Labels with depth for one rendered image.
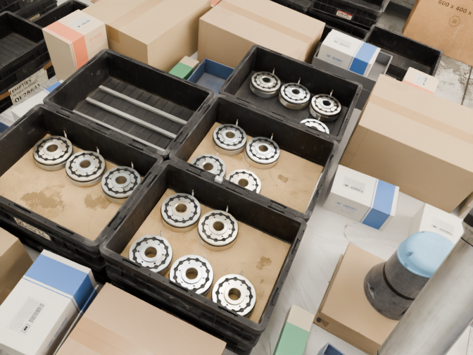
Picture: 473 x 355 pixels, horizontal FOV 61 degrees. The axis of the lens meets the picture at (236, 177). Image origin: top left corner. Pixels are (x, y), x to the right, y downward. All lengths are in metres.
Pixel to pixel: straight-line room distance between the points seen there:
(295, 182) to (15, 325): 0.77
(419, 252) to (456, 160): 0.48
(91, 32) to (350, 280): 1.13
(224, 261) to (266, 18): 1.01
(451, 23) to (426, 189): 2.38
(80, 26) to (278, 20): 0.73
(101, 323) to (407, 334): 0.60
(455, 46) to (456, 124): 2.24
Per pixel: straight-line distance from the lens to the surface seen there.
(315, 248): 1.25
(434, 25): 3.70
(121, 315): 0.95
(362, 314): 1.12
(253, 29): 1.61
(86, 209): 1.12
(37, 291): 0.99
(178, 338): 0.93
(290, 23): 1.69
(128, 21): 1.60
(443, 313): 0.67
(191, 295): 0.89
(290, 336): 1.07
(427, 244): 1.01
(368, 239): 1.33
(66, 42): 1.47
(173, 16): 1.63
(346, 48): 1.65
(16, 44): 2.27
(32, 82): 2.11
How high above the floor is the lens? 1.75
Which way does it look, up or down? 52 degrees down
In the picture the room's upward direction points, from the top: 11 degrees clockwise
